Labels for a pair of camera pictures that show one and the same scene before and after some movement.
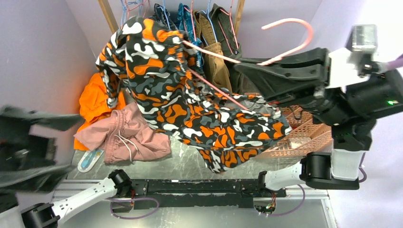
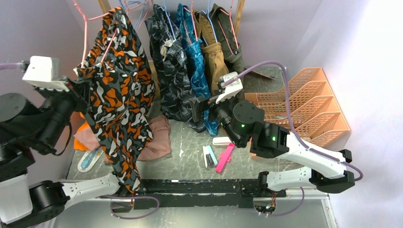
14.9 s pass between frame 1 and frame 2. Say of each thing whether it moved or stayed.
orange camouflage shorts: moved
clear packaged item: stayed
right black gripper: moved
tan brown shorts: stayed
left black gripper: moved
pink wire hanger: moved
